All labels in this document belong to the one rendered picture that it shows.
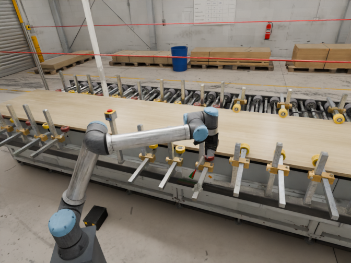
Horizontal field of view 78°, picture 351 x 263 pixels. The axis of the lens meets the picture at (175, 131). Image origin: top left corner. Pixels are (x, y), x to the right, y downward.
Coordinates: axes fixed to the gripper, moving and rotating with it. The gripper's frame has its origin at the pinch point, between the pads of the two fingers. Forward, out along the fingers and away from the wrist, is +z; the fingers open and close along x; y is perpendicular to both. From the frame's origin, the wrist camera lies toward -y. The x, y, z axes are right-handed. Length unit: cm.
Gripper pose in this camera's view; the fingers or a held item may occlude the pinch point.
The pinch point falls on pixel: (206, 156)
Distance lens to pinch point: 154.9
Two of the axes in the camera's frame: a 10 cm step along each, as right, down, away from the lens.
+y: 9.3, 1.4, -3.3
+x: 3.5, -5.0, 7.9
